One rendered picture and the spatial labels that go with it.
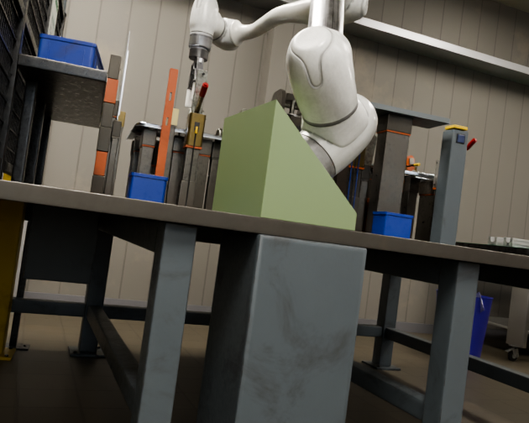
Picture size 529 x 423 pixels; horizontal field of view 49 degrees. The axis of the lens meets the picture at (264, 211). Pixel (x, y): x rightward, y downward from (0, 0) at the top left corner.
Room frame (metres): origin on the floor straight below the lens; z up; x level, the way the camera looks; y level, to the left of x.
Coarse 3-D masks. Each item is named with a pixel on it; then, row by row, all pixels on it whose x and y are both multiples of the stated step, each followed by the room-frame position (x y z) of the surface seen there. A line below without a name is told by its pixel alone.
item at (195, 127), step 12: (192, 120) 2.03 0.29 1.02; (204, 120) 2.04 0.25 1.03; (192, 132) 2.03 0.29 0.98; (192, 144) 2.03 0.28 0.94; (192, 156) 2.03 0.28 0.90; (192, 168) 2.05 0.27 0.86; (180, 180) 2.06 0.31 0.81; (192, 180) 2.05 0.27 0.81; (180, 192) 2.03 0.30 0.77; (192, 192) 2.05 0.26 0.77; (180, 204) 2.03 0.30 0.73; (192, 204) 2.05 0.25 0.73
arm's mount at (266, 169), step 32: (224, 128) 1.71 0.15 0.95; (256, 128) 1.48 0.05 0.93; (288, 128) 1.41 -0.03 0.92; (224, 160) 1.67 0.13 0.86; (256, 160) 1.45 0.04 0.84; (288, 160) 1.41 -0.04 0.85; (224, 192) 1.64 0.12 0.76; (256, 192) 1.43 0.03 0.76; (288, 192) 1.42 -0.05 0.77; (320, 192) 1.45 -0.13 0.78; (320, 224) 1.46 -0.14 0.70; (352, 224) 1.49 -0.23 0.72
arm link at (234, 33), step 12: (276, 12) 2.06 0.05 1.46; (288, 12) 2.03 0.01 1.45; (300, 12) 2.00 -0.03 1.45; (228, 24) 2.29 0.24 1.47; (240, 24) 2.30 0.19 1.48; (252, 24) 2.24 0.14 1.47; (264, 24) 2.14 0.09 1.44; (276, 24) 2.11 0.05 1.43; (228, 36) 2.29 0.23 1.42; (240, 36) 2.29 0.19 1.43; (252, 36) 2.27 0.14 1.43; (228, 48) 2.36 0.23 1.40
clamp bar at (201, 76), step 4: (200, 72) 2.06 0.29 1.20; (204, 72) 2.05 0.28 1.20; (196, 76) 2.07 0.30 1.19; (200, 76) 2.06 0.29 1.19; (204, 76) 2.06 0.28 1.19; (196, 80) 2.06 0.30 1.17; (200, 80) 2.06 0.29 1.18; (204, 80) 2.07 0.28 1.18; (196, 84) 2.06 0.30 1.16; (200, 84) 2.07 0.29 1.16; (196, 88) 2.06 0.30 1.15; (200, 88) 2.07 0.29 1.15; (196, 92) 2.07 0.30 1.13; (196, 96) 2.07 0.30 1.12; (192, 100) 2.09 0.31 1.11; (196, 100) 2.07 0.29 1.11; (192, 104) 2.07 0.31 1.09; (192, 108) 2.07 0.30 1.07; (200, 108) 2.08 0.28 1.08; (200, 112) 2.08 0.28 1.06
